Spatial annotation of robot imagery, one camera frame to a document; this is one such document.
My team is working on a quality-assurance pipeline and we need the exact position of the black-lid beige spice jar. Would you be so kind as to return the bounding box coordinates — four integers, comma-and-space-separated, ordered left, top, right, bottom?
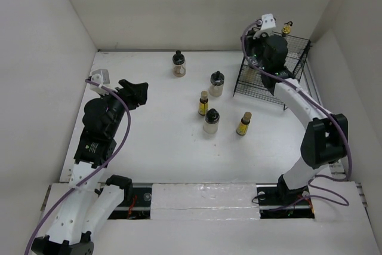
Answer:
209, 70, 225, 97

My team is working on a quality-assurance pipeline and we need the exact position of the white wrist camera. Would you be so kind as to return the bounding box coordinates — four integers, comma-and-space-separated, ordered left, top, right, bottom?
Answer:
88, 69, 110, 96
254, 14, 276, 39

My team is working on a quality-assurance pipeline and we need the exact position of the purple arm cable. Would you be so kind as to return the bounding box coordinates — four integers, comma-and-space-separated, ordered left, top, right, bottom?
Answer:
241, 19, 352, 208
23, 78, 132, 253

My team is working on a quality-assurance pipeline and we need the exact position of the small yellow bottle cork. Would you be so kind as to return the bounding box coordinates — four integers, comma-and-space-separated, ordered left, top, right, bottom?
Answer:
236, 112, 252, 136
198, 91, 208, 116

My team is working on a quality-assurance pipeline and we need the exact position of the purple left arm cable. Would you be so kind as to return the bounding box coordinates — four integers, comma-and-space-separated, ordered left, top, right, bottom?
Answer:
23, 78, 132, 253

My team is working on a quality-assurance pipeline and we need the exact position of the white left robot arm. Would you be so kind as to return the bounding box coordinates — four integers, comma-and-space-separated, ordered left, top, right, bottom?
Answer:
24, 78, 149, 254

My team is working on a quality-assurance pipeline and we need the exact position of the grey-lid white powder shaker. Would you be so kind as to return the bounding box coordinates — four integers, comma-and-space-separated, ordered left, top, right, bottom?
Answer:
247, 58, 263, 72

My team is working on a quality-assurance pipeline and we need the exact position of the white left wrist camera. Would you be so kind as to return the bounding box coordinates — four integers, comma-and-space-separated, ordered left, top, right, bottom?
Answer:
88, 69, 110, 96

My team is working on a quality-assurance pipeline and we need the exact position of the glass bottle with dark sauce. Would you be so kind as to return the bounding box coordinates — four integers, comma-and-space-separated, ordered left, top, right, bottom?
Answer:
281, 21, 294, 38

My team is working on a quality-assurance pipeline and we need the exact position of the black wire rack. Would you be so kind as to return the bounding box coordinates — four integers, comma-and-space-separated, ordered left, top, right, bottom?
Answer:
233, 32, 312, 109

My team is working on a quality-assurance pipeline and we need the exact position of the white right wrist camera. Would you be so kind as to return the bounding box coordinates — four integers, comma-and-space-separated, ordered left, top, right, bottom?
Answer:
254, 14, 276, 39

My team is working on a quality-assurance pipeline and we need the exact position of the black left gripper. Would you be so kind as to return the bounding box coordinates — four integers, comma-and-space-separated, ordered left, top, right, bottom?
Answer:
99, 79, 147, 137

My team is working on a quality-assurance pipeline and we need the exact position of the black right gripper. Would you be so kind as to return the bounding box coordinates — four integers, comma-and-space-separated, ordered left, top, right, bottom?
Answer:
239, 29, 269, 71

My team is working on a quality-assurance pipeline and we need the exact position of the black-cap white powder jar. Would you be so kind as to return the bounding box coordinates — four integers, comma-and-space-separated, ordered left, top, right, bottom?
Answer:
203, 108, 220, 134

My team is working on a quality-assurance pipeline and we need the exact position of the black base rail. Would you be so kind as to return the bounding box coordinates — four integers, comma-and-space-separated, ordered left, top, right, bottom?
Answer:
110, 183, 314, 221

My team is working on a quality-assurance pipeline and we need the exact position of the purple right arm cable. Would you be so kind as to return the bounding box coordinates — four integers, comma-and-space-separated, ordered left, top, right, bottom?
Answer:
241, 19, 352, 208

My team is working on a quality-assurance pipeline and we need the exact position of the small black-cap back jar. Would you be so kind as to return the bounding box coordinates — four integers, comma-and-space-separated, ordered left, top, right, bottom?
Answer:
172, 50, 186, 77

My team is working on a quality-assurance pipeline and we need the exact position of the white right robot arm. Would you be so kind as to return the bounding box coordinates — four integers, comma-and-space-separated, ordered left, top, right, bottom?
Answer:
241, 29, 352, 206

